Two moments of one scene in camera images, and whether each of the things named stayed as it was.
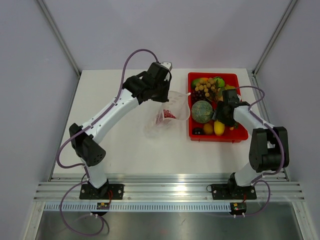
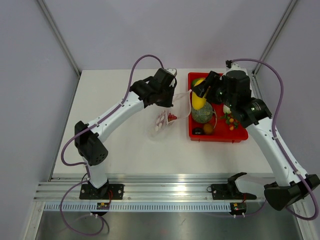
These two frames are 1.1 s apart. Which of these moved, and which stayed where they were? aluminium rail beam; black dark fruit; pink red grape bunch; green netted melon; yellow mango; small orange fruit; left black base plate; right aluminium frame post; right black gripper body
Moved: right black gripper body; yellow mango; pink red grape bunch
Stayed: right aluminium frame post; black dark fruit; aluminium rail beam; green netted melon; left black base plate; small orange fruit
